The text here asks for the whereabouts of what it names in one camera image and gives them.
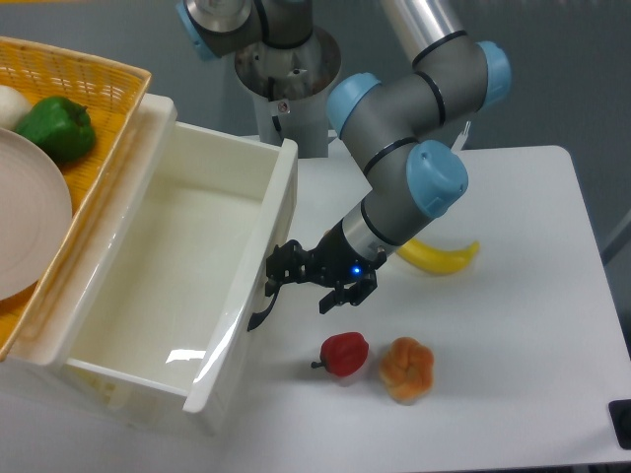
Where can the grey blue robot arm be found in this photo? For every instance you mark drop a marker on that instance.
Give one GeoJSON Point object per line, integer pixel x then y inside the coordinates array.
{"type": "Point", "coordinates": [385, 128]}

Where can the orange knotted bread roll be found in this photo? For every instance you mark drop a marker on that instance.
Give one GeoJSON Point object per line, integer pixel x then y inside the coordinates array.
{"type": "Point", "coordinates": [407, 370]}

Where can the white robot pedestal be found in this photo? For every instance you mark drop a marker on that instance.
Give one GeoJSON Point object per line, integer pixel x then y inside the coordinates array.
{"type": "Point", "coordinates": [289, 89]}

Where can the white round vegetable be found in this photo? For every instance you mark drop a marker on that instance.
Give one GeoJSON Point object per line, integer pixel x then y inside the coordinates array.
{"type": "Point", "coordinates": [14, 106]}

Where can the white drawer cabinet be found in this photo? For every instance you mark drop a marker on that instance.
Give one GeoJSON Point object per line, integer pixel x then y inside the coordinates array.
{"type": "Point", "coordinates": [39, 364]}

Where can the beige plate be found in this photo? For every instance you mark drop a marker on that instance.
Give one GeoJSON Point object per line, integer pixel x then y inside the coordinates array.
{"type": "Point", "coordinates": [36, 212]}

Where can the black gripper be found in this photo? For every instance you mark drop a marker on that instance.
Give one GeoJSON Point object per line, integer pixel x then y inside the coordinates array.
{"type": "Point", "coordinates": [333, 263]}

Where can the white metal bracket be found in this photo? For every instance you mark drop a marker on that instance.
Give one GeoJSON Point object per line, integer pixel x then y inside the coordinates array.
{"type": "Point", "coordinates": [461, 138]}

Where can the green bell pepper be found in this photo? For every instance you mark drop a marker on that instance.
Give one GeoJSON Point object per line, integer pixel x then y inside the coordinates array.
{"type": "Point", "coordinates": [61, 128]}

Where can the yellow woven basket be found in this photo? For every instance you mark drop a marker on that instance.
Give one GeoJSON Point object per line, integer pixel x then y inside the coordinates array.
{"type": "Point", "coordinates": [86, 103]}

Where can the black object at edge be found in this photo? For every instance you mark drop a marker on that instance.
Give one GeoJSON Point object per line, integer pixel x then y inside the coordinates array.
{"type": "Point", "coordinates": [620, 414]}

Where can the red bell pepper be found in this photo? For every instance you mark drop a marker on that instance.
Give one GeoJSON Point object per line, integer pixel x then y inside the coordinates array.
{"type": "Point", "coordinates": [342, 354]}

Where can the yellow banana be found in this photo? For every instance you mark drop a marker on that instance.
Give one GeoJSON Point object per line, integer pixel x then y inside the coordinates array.
{"type": "Point", "coordinates": [438, 261]}

